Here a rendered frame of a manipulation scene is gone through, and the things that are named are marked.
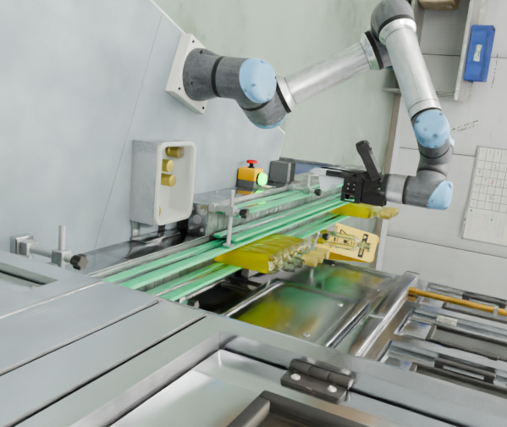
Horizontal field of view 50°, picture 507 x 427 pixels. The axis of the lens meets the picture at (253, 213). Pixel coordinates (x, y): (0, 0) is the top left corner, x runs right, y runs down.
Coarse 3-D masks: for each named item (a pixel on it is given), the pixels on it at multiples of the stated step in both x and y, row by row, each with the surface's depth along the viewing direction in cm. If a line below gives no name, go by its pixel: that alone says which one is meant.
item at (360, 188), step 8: (360, 176) 141; (368, 176) 141; (384, 176) 139; (344, 184) 144; (352, 184) 143; (360, 184) 141; (368, 184) 142; (376, 184) 141; (384, 184) 138; (344, 192) 143; (352, 192) 143; (360, 192) 141; (368, 192) 142; (376, 192) 142; (384, 192) 138; (344, 200) 143; (360, 200) 143; (368, 200) 142; (376, 200) 141; (384, 200) 141
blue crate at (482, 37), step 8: (472, 32) 603; (480, 32) 599; (488, 32) 595; (472, 40) 604; (480, 40) 601; (488, 40) 597; (472, 48) 606; (480, 48) 602; (488, 48) 598; (472, 56) 607; (480, 56) 603; (488, 56) 633; (472, 64) 608; (480, 64) 605; (488, 64) 635; (472, 72) 610; (480, 72) 606; (472, 80) 642; (480, 80) 610
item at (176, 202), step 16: (176, 144) 146; (192, 144) 153; (160, 160) 141; (176, 160) 157; (192, 160) 156; (160, 176) 142; (176, 176) 158; (192, 176) 156; (160, 192) 156; (176, 192) 159; (192, 192) 158; (176, 208) 160; (160, 224) 146
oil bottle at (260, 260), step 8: (240, 248) 164; (248, 248) 165; (256, 248) 166; (224, 256) 166; (232, 256) 165; (240, 256) 163; (248, 256) 162; (256, 256) 161; (264, 256) 160; (272, 256) 159; (280, 256) 162; (232, 264) 165; (240, 264) 164; (248, 264) 162; (256, 264) 161; (264, 264) 160; (272, 264) 159; (264, 272) 160; (272, 272) 160
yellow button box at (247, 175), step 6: (240, 168) 198; (246, 168) 198; (252, 168) 199; (258, 168) 201; (240, 174) 198; (246, 174) 197; (252, 174) 196; (240, 180) 199; (246, 180) 198; (252, 180) 197; (246, 186) 198; (252, 186) 197; (258, 186) 200
